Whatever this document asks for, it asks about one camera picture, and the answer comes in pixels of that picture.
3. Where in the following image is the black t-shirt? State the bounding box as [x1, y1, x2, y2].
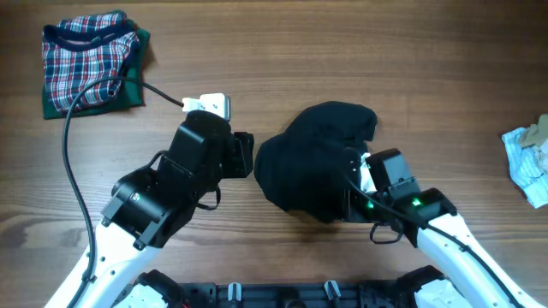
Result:
[253, 101, 378, 223]

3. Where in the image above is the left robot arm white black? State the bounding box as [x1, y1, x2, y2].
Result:
[47, 110, 254, 307]

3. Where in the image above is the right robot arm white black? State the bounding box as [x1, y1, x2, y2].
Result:
[342, 147, 539, 308]

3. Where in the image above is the green folded shirt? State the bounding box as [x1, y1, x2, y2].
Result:
[41, 9, 152, 121]

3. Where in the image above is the crumpled light blue cloth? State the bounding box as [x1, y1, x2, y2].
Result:
[502, 127, 547, 209]

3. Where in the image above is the plaid folded shirt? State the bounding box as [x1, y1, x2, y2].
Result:
[42, 10, 140, 114]

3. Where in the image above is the beige crumpled cloth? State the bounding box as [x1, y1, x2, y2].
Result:
[518, 114, 548, 148]

